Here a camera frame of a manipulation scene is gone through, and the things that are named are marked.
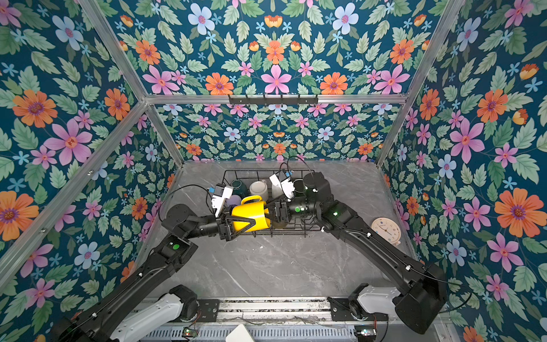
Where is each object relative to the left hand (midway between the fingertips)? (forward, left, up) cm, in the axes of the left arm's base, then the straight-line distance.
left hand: (253, 220), depth 57 cm
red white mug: (+31, +2, -26) cm, 41 cm away
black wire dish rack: (+10, +2, -2) cm, 11 cm away
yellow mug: (+4, 0, +1) cm, 4 cm away
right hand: (+6, -2, -3) cm, 7 cm away
